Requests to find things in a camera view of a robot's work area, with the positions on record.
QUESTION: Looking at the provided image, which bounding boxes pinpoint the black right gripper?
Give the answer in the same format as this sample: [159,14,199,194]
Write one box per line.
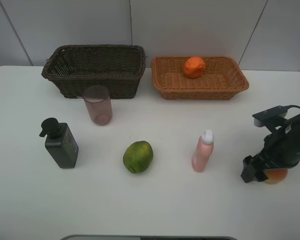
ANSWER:
[240,113,300,183]

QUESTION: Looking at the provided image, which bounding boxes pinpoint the red yellow mango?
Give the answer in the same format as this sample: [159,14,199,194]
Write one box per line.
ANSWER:
[263,168,288,185]

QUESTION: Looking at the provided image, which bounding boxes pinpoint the pink spray bottle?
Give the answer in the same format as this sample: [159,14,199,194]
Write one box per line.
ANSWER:
[191,129,214,173]

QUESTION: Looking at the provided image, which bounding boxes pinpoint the green lime fruit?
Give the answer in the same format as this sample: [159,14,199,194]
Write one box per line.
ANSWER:
[122,140,154,174]

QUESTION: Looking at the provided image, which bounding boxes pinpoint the orange tangerine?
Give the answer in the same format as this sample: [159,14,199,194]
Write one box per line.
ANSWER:
[183,56,206,79]

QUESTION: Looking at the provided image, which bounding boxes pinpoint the black pump dispenser bottle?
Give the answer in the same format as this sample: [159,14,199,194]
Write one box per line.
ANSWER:
[39,117,79,169]

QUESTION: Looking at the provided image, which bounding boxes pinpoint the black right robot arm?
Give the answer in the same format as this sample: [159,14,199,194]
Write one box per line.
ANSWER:
[240,105,300,183]

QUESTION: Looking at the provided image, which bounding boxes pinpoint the orange wicker basket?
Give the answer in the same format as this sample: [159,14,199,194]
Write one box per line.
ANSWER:
[151,56,249,100]

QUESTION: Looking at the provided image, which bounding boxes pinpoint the dark brown wicker basket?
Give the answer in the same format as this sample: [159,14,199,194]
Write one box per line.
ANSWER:
[41,44,146,99]

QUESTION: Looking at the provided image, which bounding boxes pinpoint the translucent pink plastic cup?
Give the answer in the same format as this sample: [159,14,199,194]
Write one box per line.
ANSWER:
[82,85,113,126]

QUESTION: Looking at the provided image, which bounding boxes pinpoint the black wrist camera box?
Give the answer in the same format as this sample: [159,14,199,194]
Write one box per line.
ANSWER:
[252,105,288,128]

